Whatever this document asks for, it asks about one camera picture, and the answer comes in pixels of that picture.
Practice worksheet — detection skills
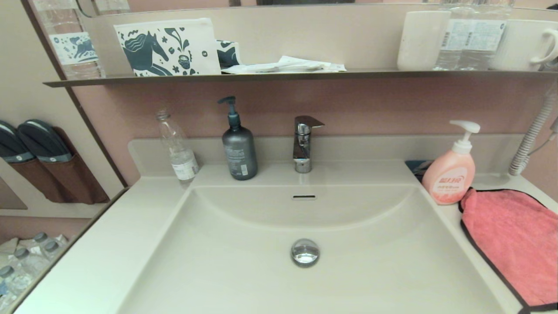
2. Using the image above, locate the chrome faucet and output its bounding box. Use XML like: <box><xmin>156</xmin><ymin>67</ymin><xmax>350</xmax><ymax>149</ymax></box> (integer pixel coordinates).
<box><xmin>293</xmin><ymin>115</ymin><xmax>325</xmax><ymax>174</ymax></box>

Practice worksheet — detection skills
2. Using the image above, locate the pink cloth black trim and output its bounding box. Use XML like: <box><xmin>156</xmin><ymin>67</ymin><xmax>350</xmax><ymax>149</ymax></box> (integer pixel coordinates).
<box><xmin>459</xmin><ymin>188</ymin><xmax>558</xmax><ymax>314</ymax></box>

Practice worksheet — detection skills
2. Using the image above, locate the beige sink basin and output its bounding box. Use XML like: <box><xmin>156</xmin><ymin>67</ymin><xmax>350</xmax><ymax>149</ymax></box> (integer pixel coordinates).
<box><xmin>118</xmin><ymin>183</ymin><xmax>506</xmax><ymax>314</ymax></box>

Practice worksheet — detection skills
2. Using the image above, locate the grey pump soap bottle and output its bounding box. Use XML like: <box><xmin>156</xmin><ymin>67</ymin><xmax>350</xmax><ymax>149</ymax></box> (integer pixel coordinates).
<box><xmin>218</xmin><ymin>96</ymin><xmax>258</xmax><ymax>181</ymax></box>

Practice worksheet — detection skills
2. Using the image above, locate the white plastic toiletry packet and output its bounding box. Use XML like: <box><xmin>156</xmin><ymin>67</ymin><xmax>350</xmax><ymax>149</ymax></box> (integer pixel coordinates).
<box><xmin>221</xmin><ymin>62</ymin><xmax>325</xmax><ymax>74</ymax></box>
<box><xmin>278</xmin><ymin>55</ymin><xmax>347</xmax><ymax>72</ymax></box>

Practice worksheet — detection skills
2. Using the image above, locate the clear empty plastic bottle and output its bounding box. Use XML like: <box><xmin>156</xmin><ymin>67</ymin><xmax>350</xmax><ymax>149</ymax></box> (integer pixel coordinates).
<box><xmin>156</xmin><ymin>110</ymin><xmax>200</xmax><ymax>183</ymax></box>

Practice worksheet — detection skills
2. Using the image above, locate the chrome drain stopper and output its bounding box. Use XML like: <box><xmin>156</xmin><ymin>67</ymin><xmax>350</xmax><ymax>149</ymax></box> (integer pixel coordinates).
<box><xmin>291</xmin><ymin>238</ymin><xmax>320</xmax><ymax>267</ymax></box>

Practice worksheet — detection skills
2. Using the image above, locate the dark patterned small box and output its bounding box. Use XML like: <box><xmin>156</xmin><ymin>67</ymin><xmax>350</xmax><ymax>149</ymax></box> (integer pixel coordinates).
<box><xmin>216</xmin><ymin>40</ymin><xmax>241</xmax><ymax>69</ymax></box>

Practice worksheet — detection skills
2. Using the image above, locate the dark blue flat item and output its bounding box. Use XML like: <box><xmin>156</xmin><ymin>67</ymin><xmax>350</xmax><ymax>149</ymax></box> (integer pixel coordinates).
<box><xmin>405</xmin><ymin>160</ymin><xmax>436</xmax><ymax>181</ymax></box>

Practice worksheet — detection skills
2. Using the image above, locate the white horse print pouch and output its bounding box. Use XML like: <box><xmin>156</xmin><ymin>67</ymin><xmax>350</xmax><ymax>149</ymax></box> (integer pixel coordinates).
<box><xmin>114</xmin><ymin>17</ymin><xmax>222</xmax><ymax>77</ymax></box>

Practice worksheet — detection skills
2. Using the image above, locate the pink pump hand soap bottle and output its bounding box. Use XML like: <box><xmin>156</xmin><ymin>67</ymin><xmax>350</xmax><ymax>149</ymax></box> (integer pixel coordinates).
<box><xmin>422</xmin><ymin>120</ymin><xmax>481</xmax><ymax>205</ymax></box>

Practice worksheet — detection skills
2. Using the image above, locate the brown fabric slipper holder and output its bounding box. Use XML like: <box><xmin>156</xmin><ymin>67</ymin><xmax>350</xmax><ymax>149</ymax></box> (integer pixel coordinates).
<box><xmin>0</xmin><ymin>126</ymin><xmax>110</xmax><ymax>205</ymax></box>

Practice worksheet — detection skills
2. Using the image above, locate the clear labelled water bottle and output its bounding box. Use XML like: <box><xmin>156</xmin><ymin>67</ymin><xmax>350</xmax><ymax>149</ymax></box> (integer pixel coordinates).
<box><xmin>460</xmin><ymin>0</ymin><xmax>515</xmax><ymax>71</ymax></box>
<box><xmin>433</xmin><ymin>0</ymin><xmax>472</xmax><ymax>71</ymax></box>

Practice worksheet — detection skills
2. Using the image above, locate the dark grey slipper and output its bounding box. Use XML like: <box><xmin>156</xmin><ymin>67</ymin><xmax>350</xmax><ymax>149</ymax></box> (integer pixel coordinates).
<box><xmin>0</xmin><ymin>121</ymin><xmax>35</xmax><ymax>164</ymax></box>
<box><xmin>17</xmin><ymin>119</ymin><xmax>73</xmax><ymax>163</ymax></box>

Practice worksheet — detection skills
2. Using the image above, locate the small grey cap water bottle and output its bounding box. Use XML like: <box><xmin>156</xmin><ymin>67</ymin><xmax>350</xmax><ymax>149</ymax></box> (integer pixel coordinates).
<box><xmin>0</xmin><ymin>265</ymin><xmax>33</xmax><ymax>306</ymax></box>
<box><xmin>12</xmin><ymin>247</ymin><xmax>51</xmax><ymax>280</ymax></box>
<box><xmin>30</xmin><ymin>232</ymin><xmax>69</xmax><ymax>258</ymax></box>
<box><xmin>41</xmin><ymin>240</ymin><xmax>70</xmax><ymax>263</ymax></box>

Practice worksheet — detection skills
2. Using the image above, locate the brown wall shelf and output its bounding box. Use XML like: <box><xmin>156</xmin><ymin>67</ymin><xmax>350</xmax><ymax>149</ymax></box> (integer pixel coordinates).
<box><xmin>43</xmin><ymin>70</ymin><xmax>558</xmax><ymax>88</ymax></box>

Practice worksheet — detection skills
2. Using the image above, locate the white cup without handle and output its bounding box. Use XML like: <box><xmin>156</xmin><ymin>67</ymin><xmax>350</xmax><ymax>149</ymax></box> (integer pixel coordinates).
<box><xmin>397</xmin><ymin>10</ymin><xmax>451</xmax><ymax>71</ymax></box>

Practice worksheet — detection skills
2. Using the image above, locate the white coiled cord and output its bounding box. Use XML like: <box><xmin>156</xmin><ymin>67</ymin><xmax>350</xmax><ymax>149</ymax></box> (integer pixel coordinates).
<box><xmin>509</xmin><ymin>94</ymin><xmax>558</xmax><ymax>177</ymax></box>

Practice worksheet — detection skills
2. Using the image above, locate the white mug with handle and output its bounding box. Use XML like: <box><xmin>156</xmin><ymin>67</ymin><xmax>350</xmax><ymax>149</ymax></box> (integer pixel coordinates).
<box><xmin>488</xmin><ymin>19</ymin><xmax>558</xmax><ymax>72</ymax></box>

